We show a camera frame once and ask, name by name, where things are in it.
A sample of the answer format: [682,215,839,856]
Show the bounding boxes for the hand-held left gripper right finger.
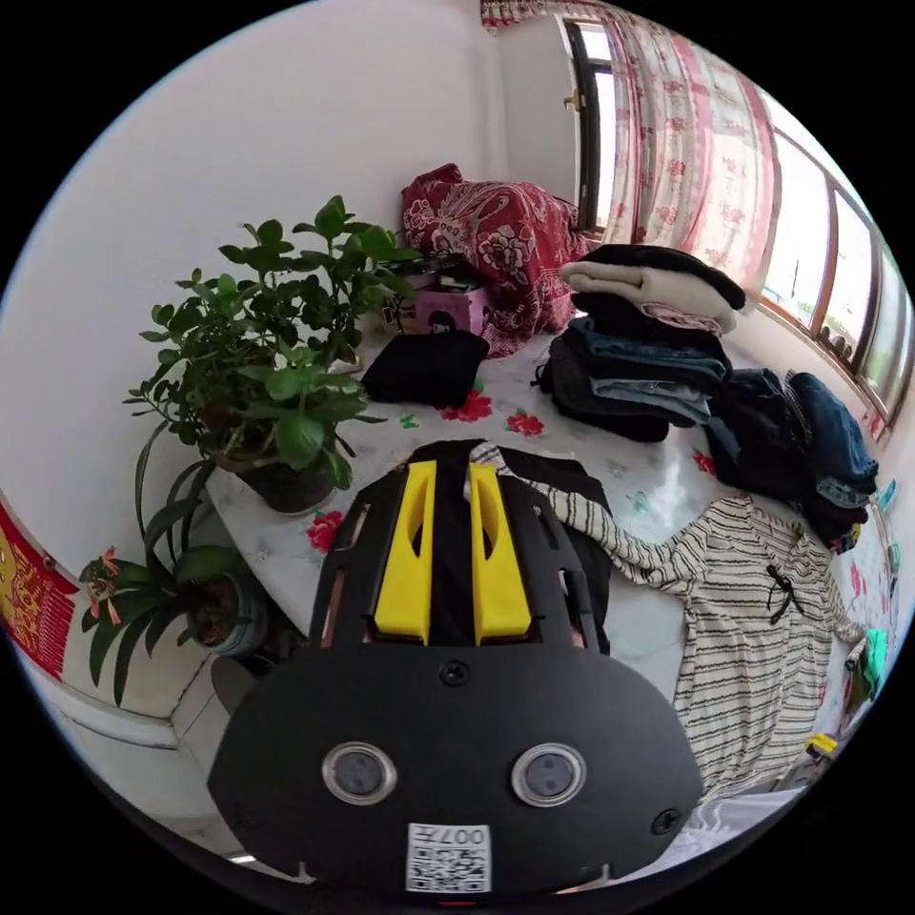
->
[467,463,533,643]

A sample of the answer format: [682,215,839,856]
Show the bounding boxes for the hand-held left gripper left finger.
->
[372,459,438,642]

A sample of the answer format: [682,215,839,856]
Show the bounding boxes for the striped long sleeve shirt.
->
[462,440,867,803]

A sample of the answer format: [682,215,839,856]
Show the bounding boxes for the small long-leaved potted plant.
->
[76,419,272,707]

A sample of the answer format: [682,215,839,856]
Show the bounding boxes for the green cloth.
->
[847,627,889,705]

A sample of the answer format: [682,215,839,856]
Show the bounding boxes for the folded black garment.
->
[360,331,492,409]

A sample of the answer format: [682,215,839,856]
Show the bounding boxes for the pile of clothes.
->
[534,242,749,444]

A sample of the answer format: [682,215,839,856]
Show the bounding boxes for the large leafy potted plant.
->
[123,194,424,516]

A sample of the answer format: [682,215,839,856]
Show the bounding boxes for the pink carton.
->
[391,274,490,337]

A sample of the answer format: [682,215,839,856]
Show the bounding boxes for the pile of dark jeans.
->
[703,368,882,553]

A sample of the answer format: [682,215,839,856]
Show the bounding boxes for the red patterned blanket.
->
[399,162,599,360]

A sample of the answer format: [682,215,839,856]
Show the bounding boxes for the brown-framed window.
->
[756,125,915,437]

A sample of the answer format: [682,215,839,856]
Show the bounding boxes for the dark-framed window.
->
[560,19,620,241]

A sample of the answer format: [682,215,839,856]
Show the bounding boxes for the floral pink curtain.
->
[479,0,782,291]

